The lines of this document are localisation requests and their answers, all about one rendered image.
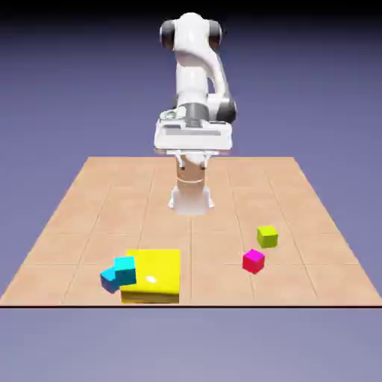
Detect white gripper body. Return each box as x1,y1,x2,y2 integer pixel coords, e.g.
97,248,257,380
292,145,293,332
153,118,234,157

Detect small yellow-green cube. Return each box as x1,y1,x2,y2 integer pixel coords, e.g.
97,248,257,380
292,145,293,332
256,225,279,249

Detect small magenta cube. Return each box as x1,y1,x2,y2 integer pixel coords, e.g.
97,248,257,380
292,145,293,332
242,248,266,275

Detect small cyan cube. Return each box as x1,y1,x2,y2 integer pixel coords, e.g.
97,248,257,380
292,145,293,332
113,255,137,287

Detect small blue cube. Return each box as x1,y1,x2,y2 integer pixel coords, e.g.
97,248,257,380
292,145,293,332
100,267,121,295

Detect large yellow box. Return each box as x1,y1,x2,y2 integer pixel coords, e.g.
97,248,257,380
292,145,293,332
120,248,182,304

